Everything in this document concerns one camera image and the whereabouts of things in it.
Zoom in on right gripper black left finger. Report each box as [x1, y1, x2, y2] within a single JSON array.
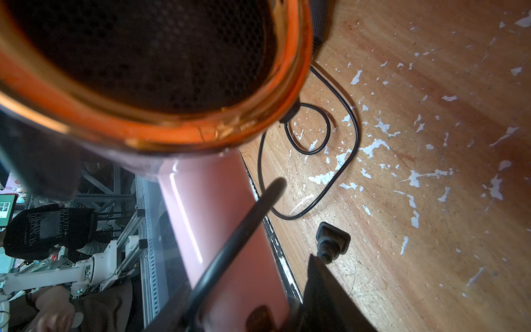
[[144, 286, 195, 332]]

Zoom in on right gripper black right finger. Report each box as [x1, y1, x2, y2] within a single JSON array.
[[298, 255, 376, 331]]

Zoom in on pink dryer black cord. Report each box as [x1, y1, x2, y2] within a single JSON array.
[[182, 177, 351, 329]]

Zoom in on pink hair dryer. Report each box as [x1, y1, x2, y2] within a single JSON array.
[[1, 1, 313, 331]]

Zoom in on black hair dryer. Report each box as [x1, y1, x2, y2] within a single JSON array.
[[308, 0, 329, 55]]

